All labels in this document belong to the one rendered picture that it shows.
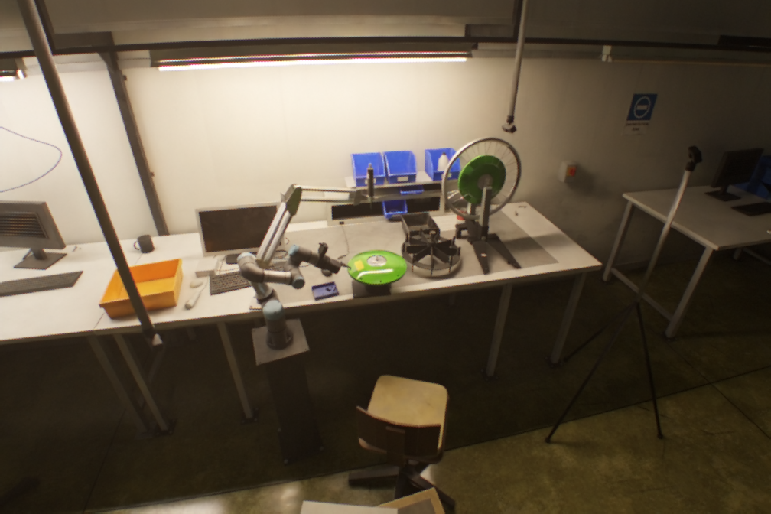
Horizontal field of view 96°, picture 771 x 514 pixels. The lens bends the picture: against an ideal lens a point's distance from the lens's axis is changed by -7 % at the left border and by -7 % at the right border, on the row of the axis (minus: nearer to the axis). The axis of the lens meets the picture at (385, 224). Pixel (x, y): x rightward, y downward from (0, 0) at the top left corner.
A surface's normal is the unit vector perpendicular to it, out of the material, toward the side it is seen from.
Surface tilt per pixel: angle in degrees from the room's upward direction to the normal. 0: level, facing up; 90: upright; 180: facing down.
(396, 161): 90
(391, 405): 0
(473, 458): 0
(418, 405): 0
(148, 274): 86
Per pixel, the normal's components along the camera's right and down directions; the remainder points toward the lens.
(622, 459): 0.00, -0.88
